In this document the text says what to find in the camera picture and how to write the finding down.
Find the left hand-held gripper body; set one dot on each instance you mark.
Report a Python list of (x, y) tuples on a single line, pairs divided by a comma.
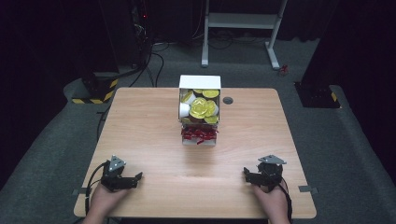
[(113, 179)]

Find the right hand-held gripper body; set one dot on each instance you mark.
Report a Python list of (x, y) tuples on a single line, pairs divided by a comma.
[(271, 172)]

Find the person's left hand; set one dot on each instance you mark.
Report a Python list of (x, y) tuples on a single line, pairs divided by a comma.
[(107, 199)]

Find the person's right hand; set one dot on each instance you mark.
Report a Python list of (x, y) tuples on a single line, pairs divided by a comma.
[(274, 202)]

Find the grey tape strip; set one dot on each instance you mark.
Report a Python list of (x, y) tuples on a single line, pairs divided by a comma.
[(80, 191), (307, 188)]

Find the clear plastic tray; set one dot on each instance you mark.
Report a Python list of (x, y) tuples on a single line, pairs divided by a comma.
[(199, 141)]

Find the pile of red packets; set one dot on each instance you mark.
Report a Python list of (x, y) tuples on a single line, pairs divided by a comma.
[(199, 133)]

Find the grey round table grommet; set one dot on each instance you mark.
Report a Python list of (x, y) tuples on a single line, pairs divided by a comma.
[(228, 100)]

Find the pile of yellow-lidded white cups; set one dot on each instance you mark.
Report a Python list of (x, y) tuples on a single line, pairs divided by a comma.
[(202, 107)]

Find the black stand base yellow mark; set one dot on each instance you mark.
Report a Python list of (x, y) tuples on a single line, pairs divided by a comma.
[(316, 96)]

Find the black yellow striped stand base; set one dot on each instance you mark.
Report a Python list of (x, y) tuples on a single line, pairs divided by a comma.
[(99, 90)]

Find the small red floor object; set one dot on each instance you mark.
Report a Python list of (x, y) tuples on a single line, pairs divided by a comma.
[(283, 70)]

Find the white dispenser box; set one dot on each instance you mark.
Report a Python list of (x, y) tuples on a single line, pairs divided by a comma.
[(199, 81)]

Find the dark equipment rack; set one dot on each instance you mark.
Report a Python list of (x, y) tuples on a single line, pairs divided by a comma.
[(140, 31)]

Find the white metal stand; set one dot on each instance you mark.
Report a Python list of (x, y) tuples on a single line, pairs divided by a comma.
[(239, 20)]

